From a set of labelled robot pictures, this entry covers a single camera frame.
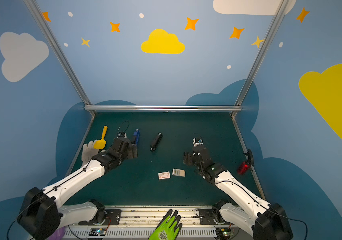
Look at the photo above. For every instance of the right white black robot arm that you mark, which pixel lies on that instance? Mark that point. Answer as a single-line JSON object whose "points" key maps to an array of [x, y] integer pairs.
{"points": [[255, 216]]}

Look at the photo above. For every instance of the yellow plastic scoop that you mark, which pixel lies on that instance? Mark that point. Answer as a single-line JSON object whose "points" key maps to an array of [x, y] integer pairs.
{"points": [[101, 143]]}

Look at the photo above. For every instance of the green black work glove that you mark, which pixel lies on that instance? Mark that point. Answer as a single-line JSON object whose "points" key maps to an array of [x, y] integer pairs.
{"points": [[169, 227]]}

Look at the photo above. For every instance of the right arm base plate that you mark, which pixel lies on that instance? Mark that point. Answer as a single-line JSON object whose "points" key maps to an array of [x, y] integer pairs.
{"points": [[211, 217]]}

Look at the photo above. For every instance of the red emergency stop button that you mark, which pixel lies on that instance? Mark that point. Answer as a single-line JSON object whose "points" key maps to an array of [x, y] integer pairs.
{"points": [[243, 168]]}

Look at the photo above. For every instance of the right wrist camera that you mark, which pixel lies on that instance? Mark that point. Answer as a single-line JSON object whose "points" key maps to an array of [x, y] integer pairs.
{"points": [[197, 141]]}

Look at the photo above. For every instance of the white fabric glove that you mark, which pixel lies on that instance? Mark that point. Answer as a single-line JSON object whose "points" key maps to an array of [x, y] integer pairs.
{"points": [[88, 151]]}

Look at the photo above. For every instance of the red white staple box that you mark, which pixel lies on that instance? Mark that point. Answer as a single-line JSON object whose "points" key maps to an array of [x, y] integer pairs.
{"points": [[164, 175]]}

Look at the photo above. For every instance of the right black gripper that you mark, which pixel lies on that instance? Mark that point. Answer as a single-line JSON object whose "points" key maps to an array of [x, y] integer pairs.
{"points": [[189, 157]]}

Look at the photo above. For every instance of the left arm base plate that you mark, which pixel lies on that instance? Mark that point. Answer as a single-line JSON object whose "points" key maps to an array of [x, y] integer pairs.
{"points": [[104, 218]]}

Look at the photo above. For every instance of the aluminium frame crossbar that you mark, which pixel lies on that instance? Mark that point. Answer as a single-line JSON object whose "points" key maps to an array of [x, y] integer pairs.
{"points": [[127, 108]]}

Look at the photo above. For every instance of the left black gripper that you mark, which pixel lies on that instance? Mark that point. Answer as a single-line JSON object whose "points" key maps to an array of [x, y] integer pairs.
{"points": [[132, 149]]}

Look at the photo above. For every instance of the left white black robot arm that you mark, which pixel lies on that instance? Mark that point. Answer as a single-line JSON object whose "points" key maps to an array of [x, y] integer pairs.
{"points": [[43, 211]]}

